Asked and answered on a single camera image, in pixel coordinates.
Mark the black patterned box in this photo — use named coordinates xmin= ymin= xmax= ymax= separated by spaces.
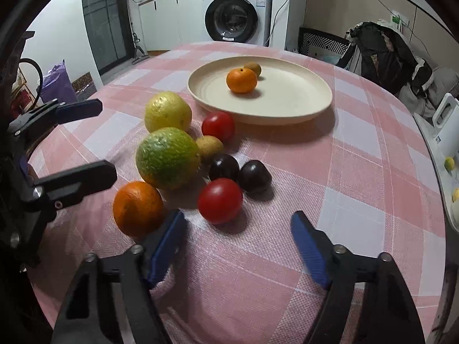
xmin=298 ymin=27 xmax=350 ymax=67

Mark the patterned cardboard box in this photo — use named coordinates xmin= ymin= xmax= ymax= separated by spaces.
xmin=72 ymin=73 xmax=97 ymax=94

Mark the red tomato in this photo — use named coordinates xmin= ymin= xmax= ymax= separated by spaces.
xmin=197 ymin=178 xmax=244 ymax=225
xmin=201 ymin=111 xmax=236 ymax=143

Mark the green mottled orange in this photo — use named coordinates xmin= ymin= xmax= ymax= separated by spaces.
xmin=135 ymin=127 xmax=201 ymax=190

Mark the dark purple plum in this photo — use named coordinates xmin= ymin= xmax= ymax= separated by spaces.
xmin=209 ymin=153 xmax=240 ymax=183
xmin=238 ymin=160 xmax=272 ymax=193

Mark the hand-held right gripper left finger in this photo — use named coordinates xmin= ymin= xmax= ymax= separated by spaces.
xmin=52 ymin=210 xmax=188 ymax=344

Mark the cream round plate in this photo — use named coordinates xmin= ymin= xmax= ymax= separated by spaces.
xmin=187 ymin=56 xmax=333 ymax=126

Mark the white electric kettle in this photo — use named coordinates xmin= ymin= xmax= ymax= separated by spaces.
xmin=432 ymin=92 xmax=459 ymax=130

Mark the pink checkered tablecloth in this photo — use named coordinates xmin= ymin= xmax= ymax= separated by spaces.
xmin=27 ymin=41 xmax=447 ymax=344

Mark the pile of dark clothing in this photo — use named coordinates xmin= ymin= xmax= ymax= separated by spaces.
xmin=337 ymin=21 xmax=433 ymax=95

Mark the small mandarin orange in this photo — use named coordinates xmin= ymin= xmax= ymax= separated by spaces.
xmin=226 ymin=67 xmax=258 ymax=94

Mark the floor mop head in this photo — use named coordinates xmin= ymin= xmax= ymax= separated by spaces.
xmin=131 ymin=32 xmax=149 ymax=65

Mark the white side counter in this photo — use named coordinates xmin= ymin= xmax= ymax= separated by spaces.
xmin=414 ymin=113 xmax=459 ymax=233

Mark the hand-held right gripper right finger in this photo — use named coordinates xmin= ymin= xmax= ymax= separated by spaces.
xmin=290 ymin=210 xmax=426 ymax=344

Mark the purple plastic bag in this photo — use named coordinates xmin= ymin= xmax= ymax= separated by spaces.
xmin=39 ymin=60 xmax=77 ymax=104

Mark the white base cabinet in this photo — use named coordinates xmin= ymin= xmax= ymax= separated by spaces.
xmin=138 ymin=0 xmax=209 ymax=52

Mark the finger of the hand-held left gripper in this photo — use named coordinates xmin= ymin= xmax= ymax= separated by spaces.
xmin=22 ymin=160 xmax=118 ymax=213
xmin=7 ymin=98 xmax=104 ymax=136

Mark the dark framed glass door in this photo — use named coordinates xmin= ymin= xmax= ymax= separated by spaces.
xmin=81 ymin=0 xmax=135 ymax=76

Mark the large orange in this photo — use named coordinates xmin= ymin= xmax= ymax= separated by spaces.
xmin=112 ymin=181 xmax=165 ymax=238

